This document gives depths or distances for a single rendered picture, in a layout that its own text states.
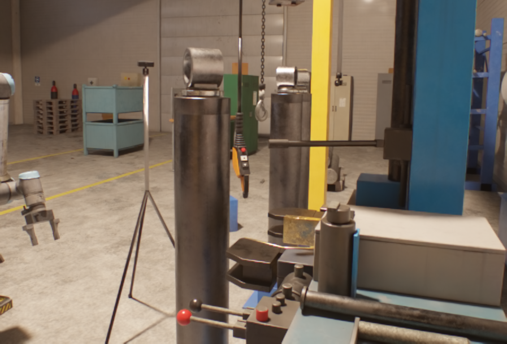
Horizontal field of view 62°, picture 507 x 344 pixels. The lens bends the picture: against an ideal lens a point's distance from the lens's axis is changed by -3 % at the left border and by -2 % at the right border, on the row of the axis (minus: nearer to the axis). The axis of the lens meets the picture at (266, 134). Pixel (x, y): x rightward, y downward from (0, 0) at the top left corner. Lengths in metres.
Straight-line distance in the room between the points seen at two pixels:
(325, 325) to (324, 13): 3.45
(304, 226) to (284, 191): 1.19
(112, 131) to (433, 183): 8.26
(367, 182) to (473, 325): 0.80
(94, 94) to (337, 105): 6.10
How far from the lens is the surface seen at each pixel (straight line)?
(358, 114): 12.14
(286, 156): 2.82
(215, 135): 1.56
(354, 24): 12.27
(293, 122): 2.81
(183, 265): 1.70
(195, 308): 1.12
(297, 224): 1.71
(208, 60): 1.58
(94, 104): 9.46
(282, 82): 2.83
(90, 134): 9.57
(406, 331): 0.85
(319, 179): 4.13
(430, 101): 1.37
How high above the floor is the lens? 1.51
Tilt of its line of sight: 6 degrees down
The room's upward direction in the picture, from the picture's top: 1 degrees clockwise
